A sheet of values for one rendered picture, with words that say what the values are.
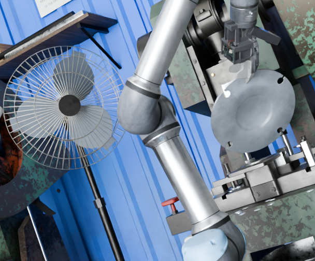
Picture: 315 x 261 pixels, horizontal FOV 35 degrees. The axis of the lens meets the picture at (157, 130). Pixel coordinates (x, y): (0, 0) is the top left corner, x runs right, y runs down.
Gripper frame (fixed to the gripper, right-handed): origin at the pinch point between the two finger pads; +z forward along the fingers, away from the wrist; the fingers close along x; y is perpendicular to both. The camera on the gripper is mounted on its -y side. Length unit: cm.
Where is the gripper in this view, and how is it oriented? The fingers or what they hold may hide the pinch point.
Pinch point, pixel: (247, 77)
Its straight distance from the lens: 151.3
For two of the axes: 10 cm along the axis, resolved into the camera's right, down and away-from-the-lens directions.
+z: 0.7, 7.8, 6.2
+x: 4.2, 5.4, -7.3
